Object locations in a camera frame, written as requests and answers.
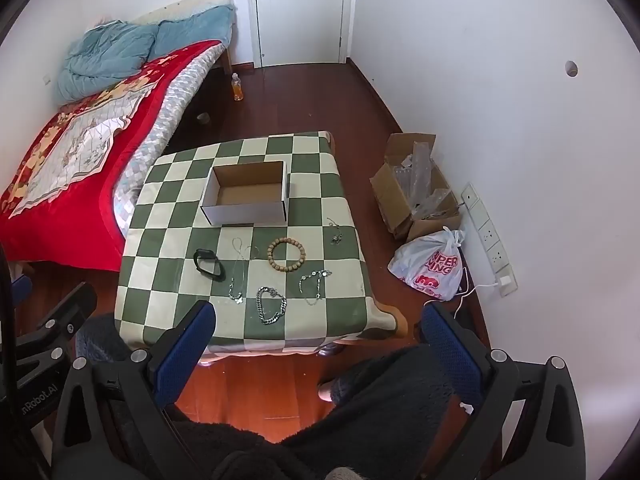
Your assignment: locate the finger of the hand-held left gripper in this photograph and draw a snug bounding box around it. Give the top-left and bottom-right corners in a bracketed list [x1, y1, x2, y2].
[10, 275, 34, 309]
[14, 282, 99, 377]

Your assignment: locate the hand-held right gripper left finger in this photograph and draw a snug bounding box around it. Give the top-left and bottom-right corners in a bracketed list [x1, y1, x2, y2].
[50, 300, 217, 480]

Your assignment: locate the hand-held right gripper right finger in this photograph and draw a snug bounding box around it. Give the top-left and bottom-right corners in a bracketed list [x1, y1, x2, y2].
[420, 301, 587, 480]

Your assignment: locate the thin silver necklace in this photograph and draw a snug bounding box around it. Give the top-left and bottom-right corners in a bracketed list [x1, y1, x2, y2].
[228, 238, 261, 304]

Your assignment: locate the silver chain bracelet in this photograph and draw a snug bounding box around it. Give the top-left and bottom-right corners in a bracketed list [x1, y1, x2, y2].
[255, 284, 289, 326]

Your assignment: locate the black wristband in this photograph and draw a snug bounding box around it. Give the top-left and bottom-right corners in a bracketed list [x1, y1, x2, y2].
[193, 248, 225, 280]

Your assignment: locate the wooden bead bracelet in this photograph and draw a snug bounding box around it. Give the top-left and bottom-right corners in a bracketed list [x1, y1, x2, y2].
[267, 238, 306, 271]

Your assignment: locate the silver disc bracelet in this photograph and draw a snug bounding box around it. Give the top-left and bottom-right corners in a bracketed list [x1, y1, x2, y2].
[298, 268, 334, 307]

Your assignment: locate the white cardboard box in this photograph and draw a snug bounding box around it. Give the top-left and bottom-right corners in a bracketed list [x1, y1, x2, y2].
[200, 160, 290, 227]

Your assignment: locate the white charger plug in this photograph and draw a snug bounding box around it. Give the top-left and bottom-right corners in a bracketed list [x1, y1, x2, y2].
[494, 272, 519, 297]

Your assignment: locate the white plastic bag red print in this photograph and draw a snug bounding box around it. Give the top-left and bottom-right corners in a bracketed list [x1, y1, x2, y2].
[388, 227, 466, 303]

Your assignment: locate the green checkered tablecloth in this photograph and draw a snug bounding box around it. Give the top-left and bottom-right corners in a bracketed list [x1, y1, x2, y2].
[114, 131, 408, 357]

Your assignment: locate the white power strip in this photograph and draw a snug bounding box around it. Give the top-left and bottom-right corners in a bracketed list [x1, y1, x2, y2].
[459, 182, 519, 297]

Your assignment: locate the brown cardboard box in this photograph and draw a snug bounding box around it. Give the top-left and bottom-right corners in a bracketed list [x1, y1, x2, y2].
[369, 132, 464, 241]

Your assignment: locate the clear plastic packaging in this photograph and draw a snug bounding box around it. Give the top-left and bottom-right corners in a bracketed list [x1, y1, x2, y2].
[392, 140, 459, 221]

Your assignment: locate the grey diamond pattern sheet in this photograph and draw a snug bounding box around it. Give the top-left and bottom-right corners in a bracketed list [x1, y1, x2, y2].
[112, 40, 229, 241]

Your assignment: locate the red printed blanket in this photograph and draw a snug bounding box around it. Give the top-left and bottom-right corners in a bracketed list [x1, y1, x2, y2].
[0, 40, 224, 274]

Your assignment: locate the blue quilt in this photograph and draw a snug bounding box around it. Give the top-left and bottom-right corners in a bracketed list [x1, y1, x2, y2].
[54, 0, 236, 106]

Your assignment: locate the white door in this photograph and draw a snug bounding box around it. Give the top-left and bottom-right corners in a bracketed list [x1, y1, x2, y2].
[248, 0, 354, 67]

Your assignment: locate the white cable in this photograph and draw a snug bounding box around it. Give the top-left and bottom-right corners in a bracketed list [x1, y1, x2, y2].
[423, 264, 501, 322]

